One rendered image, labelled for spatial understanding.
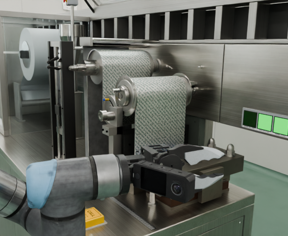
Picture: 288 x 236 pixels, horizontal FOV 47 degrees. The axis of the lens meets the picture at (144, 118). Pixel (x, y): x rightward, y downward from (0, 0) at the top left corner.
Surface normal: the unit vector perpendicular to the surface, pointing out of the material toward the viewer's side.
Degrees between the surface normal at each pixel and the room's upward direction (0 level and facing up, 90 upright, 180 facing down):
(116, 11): 90
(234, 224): 90
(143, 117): 90
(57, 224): 90
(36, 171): 32
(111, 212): 0
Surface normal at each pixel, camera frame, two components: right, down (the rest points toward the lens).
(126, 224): 0.02, -0.98
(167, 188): -0.60, 0.15
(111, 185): 0.34, 0.27
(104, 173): 0.30, -0.29
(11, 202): 0.64, 0.24
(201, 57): -0.82, 0.11
